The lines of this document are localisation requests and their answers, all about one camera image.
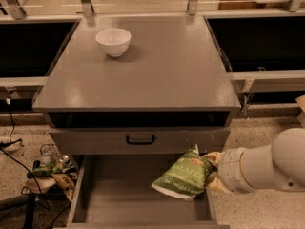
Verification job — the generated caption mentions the grey open middle drawer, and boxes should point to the grey open middle drawer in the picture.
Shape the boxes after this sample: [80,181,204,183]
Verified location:
[67,154,230,229]

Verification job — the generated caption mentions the clear plastic bottle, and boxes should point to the clear plastic bottle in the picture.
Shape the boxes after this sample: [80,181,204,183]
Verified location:
[40,144,52,165]

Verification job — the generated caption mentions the grey drawer cabinet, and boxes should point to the grey drawer cabinet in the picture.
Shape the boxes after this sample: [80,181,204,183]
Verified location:
[31,14,242,229]

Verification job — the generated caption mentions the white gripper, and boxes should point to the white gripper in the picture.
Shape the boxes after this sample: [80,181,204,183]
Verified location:
[203,148,254,194]

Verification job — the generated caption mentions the green snack bag on floor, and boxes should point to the green snack bag on floor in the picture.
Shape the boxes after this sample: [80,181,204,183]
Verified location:
[31,165,62,177]

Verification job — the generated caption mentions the black drawer handle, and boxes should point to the black drawer handle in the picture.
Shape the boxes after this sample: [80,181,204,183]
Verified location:
[126,135,155,145]

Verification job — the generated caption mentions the wooden furniture in background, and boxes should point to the wooden furniture in background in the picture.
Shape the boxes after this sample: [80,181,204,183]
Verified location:
[218,0,289,10]

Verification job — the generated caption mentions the white bowl on floor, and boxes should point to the white bowl on floor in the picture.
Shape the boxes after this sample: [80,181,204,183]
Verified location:
[26,177,56,194]

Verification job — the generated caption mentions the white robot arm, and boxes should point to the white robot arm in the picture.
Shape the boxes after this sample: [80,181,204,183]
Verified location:
[207,128,305,194]

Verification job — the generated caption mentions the black cable on floor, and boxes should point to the black cable on floor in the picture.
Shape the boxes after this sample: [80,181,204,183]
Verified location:
[0,91,51,212]

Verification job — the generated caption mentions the white ceramic bowl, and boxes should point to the white ceramic bowl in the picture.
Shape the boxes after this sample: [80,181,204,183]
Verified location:
[95,28,132,57]

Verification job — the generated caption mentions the green jalapeno chip bag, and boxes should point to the green jalapeno chip bag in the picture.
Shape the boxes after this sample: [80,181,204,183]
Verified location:
[152,144,216,201]

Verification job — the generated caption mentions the brown snack bag on floor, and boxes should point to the brown snack bag on floor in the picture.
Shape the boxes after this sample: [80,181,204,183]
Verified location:
[52,174,75,202]

